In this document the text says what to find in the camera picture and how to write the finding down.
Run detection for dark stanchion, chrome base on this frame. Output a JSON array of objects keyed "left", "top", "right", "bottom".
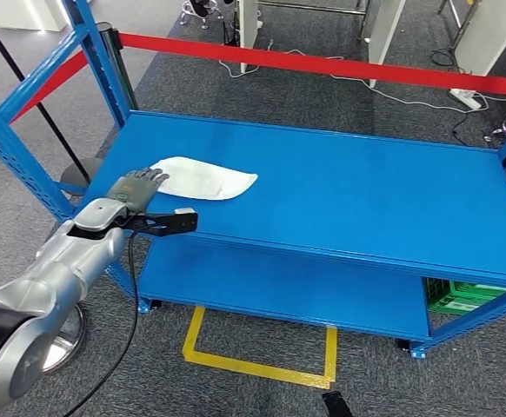
[{"left": 96, "top": 22, "right": 140, "bottom": 111}]

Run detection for thin black pole, flat base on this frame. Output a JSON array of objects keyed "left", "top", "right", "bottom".
[{"left": 0, "top": 3, "right": 104, "bottom": 200}]

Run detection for blue metal shelf rack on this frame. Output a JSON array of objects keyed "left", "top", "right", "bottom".
[{"left": 0, "top": 0, "right": 506, "bottom": 361}]

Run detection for white curved plastic part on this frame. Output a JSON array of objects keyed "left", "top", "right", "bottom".
[{"left": 149, "top": 156, "right": 259, "bottom": 202}]

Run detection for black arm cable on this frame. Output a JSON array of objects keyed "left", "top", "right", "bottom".
[{"left": 63, "top": 229, "right": 140, "bottom": 417}]

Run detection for chrome stanchion post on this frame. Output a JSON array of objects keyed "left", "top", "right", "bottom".
[{"left": 42, "top": 305, "right": 86, "bottom": 374}]

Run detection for black robot right foot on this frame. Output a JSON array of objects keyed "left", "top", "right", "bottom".
[{"left": 321, "top": 391, "right": 354, "bottom": 417}]

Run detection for white power strip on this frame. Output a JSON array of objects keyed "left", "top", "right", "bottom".
[{"left": 448, "top": 88, "right": 482, "bottom": 110}]

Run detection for white floor cable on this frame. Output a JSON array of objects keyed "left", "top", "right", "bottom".
[{"left": 218, "top": 38, "right": 488, "bottom": 115}]

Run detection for white table leg panel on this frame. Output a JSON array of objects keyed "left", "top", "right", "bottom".
[
  {"left": 368, "top": 0, "right": 406, "bottom": 89},
  {"left": 238, "top": 0, "right": 259, "bottom": 74},
  {"left": 453, "top": 0, "right": 506, "bottom": 77}
]

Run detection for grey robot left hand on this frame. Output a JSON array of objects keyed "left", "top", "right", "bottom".
[{"left": 106, "top": 167, "right": 170, "bottom": 214}]

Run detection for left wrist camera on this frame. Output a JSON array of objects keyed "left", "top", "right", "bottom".
[{"left": 126, "top": 207, "right": 199, "bottom": 238}]

